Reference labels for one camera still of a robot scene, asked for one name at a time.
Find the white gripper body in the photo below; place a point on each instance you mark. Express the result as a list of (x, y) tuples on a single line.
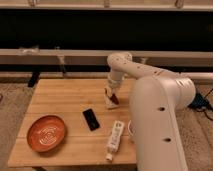
[(112, 87)]

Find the black smartphone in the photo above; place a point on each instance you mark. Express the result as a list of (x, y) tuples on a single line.
[(91, 119)]

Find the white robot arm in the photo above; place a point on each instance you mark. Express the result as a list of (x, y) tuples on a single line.
[(155, 97)]

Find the white game remote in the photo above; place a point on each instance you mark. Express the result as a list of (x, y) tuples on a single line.
[(114, 139)]

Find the wooden table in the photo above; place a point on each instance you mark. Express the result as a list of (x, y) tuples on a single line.
[(68, 99)]

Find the orange plate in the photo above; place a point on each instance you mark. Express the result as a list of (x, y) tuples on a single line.
[(46, 133)]

